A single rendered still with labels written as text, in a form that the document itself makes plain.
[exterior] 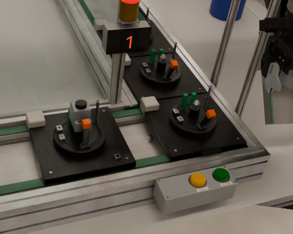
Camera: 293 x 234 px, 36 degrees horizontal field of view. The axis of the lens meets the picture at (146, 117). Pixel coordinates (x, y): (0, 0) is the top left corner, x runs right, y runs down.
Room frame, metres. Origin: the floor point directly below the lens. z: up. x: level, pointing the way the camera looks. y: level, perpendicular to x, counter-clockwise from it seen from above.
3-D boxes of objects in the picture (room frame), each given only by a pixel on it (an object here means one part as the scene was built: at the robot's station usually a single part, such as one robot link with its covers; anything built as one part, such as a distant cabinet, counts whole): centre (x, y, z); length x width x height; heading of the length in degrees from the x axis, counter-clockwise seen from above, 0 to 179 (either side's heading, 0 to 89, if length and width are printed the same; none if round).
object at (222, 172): (0.86, -0.22, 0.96); 0.04 x 0.04 x 0.02
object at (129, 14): (1.07, 0.09, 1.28); 0.05 x 0.05 x 0.05
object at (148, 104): (1.05, -0.13, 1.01); 0.24 x 0.24 x 0.13; 28
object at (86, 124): (0.86, 0.15, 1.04); 0.04 x 0.02 x 0.08; 28
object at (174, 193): (0.82, -0.16, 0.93); 0.21 x 0.07 x 0.06; 118
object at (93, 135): (0.89, 0.17, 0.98); 0.14 x 0.14 x 0.02
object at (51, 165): (0.89, 0.17, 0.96); 0.24 x 0.24 x 0.02; 28
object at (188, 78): (1.27, -0.02, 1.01); 0.24 x 0.24 x 0.13; 28
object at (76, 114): (0.90, 0.17, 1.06); 0.08 x 0.04 x 0.07; 28
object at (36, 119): (0.94, 0.30, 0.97); 0.05 x 0.05 x 0.04; 28
